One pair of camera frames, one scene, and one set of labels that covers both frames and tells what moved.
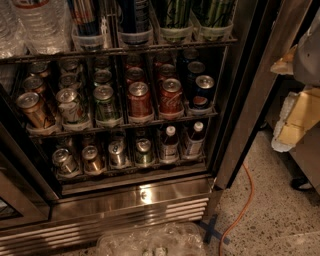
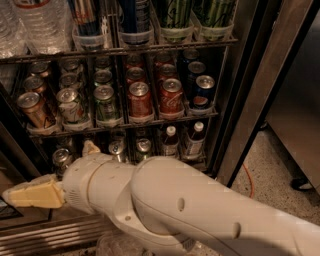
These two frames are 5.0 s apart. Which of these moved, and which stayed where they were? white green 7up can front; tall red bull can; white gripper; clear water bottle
Moved: white gripper
Stayed: clear water bottle; white green 7up can front; tall red bull can
